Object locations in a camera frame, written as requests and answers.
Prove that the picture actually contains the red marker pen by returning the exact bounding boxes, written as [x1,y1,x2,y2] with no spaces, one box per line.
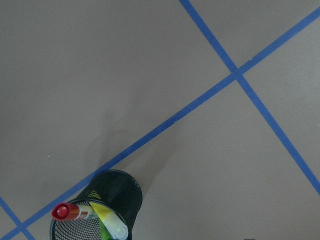
[51,202,98,221]

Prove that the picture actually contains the black mesh pen cup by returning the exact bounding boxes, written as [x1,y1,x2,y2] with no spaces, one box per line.
[50,170,143,240]

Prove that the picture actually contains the yellow highlighter pen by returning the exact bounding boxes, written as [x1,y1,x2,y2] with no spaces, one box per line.
[89,202,129,240]

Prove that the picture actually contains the green highlighter pen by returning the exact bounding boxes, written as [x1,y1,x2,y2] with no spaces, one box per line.
[98,219,113,240]

